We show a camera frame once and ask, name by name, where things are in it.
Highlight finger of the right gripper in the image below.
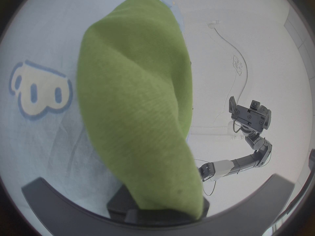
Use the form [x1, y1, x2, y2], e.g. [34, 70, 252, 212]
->
[264, 109, 272, 129]
[229, 96, 238, 114]

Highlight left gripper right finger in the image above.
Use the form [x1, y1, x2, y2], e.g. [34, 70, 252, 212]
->
[202, 199, 211, 217]

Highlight green shorts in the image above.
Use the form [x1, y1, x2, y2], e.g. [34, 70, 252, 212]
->
[76, 0, 205, 221]

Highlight bed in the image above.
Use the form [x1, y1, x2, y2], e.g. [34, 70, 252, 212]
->
[0, 0, 296, 218]

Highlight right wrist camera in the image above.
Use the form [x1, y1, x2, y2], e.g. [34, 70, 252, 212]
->
[249, 99, 263, 113]

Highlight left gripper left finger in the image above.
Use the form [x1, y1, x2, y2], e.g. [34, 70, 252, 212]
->
[106, 184, 143, 218]

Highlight black cable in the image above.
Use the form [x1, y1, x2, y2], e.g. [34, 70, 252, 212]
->
[201, 174, 218, 196]

